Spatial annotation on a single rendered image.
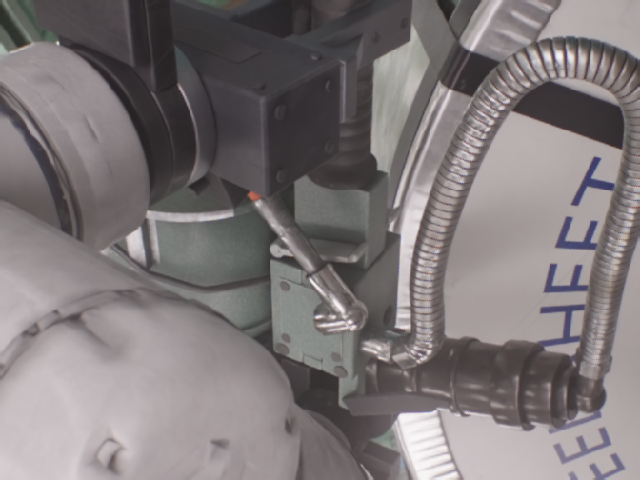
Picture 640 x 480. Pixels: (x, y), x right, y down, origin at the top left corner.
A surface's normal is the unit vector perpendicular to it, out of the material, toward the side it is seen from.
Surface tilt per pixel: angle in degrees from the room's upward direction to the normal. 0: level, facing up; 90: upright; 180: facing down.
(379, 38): 129
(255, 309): 115
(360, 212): 58
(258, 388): 145
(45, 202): 139
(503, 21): 89
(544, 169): 90
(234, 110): 49
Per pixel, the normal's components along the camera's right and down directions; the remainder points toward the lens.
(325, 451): 0.89, -0.44
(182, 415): 0.75, 0.19
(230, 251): 0.33, 0.55
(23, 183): 0.73, -0.05
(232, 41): 0.00, -0.82
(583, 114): 0.09, 0.56
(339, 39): 0.77, 0.37
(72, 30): -0.64, 0.44
